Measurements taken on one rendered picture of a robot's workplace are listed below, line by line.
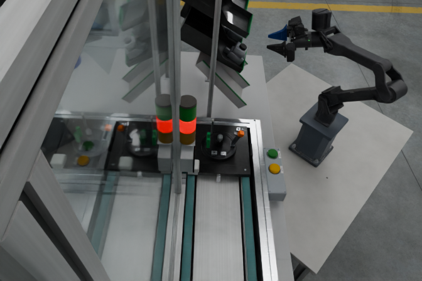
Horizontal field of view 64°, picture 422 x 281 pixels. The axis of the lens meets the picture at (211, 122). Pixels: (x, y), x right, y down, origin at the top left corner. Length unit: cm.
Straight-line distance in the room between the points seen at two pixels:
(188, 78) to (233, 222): 84
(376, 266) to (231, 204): 134
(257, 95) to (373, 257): 128
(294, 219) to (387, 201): 141
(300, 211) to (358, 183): 30
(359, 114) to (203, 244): 103
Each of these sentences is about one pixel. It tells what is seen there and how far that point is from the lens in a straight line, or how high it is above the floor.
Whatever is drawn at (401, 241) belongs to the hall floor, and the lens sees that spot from 259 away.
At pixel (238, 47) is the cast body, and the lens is 133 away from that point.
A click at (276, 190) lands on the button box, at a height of 96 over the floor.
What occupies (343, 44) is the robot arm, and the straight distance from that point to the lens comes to 123.
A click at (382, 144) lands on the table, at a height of 86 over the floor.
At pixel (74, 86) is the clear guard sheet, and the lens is 17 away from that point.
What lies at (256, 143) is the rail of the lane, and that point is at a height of 95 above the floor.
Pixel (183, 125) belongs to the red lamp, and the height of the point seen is 134.
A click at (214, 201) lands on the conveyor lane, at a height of 92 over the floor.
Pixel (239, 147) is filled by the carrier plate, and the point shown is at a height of 97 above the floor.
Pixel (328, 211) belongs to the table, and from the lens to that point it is 143.
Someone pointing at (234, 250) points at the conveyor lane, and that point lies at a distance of 122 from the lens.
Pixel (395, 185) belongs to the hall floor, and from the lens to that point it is 281.
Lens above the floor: 205
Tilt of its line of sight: 49 degrees down
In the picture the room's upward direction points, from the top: 5 degrees clockwise
